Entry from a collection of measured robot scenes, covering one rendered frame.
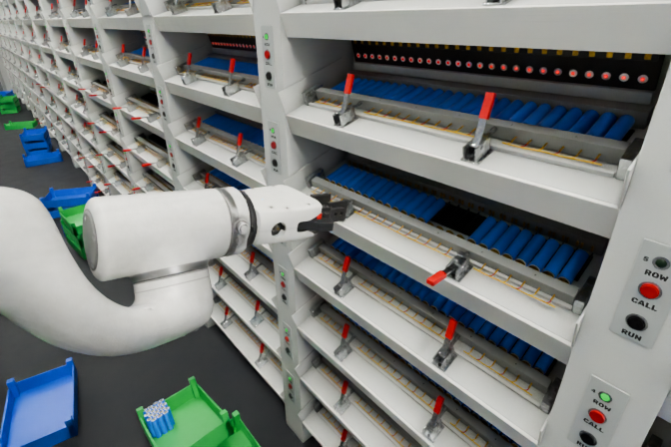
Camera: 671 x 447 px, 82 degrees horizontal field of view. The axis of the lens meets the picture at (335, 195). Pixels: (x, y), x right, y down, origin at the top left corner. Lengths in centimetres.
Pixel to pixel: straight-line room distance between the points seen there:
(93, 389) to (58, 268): 152
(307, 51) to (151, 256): 57
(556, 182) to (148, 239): 46
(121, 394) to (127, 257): 140
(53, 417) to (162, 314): 145
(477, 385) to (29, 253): 66
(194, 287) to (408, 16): 44
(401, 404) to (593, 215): 61
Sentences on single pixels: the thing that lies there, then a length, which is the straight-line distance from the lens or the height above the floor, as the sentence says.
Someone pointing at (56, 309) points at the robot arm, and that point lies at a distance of 36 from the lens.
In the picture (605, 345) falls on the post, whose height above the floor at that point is 91.
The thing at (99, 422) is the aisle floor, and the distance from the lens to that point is 174.
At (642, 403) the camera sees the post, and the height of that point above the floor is 86.
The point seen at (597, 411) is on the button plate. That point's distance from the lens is 64.
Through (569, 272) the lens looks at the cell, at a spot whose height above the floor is 94.
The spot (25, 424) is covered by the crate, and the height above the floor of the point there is 0.
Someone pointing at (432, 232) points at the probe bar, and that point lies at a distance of 69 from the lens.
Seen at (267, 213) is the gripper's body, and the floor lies 105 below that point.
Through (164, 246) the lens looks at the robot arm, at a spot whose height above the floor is 106.
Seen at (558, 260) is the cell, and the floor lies 94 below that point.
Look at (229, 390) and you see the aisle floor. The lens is 166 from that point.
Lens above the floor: 126
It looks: 24 degrees down
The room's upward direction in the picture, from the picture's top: straight up
